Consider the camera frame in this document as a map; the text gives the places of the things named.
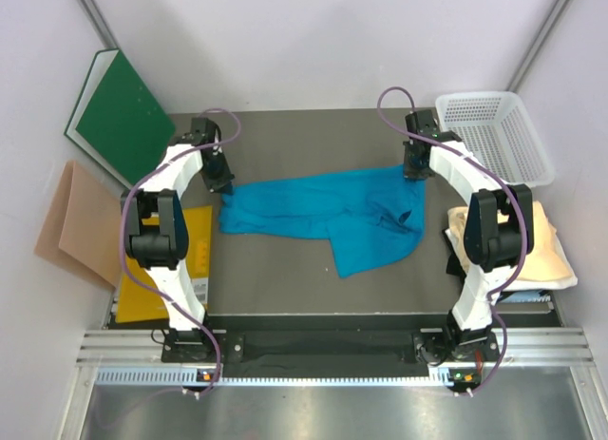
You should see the blue t shirt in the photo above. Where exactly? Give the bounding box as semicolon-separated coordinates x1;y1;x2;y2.
219;165;426;278

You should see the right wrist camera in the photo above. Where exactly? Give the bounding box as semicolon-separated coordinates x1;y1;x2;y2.
405;109;440;138

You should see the white plastic basket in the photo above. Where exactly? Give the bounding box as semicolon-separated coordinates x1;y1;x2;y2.
435;91;555;188

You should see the purple cable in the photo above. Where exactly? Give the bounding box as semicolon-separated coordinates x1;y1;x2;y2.
376;86;529;313
120;107;243;365

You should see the aluminium frame rail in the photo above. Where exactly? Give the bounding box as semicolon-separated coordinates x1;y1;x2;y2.
76;327;594;392

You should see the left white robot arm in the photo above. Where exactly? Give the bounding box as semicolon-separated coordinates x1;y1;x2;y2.
121;117;235;361

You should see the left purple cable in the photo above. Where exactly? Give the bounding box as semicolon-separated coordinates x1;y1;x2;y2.
120;107;243;365

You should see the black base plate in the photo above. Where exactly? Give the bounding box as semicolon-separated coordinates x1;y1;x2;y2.
161;313;499;379

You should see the yellow folder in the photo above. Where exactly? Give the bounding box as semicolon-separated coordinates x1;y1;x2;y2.
115;205;213;329

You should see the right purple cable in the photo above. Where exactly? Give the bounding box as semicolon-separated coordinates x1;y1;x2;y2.
376;86;529;313

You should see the tan folded sheet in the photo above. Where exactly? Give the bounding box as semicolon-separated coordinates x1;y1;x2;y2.
34;161;122;291

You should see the cream folded t shirt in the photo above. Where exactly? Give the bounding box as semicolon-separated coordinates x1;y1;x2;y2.
444;201;578;292

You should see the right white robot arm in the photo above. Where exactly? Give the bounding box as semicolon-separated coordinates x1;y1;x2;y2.
404;131;534;360

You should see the green binder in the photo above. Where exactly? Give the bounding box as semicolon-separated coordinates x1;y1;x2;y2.
65;49;175;188

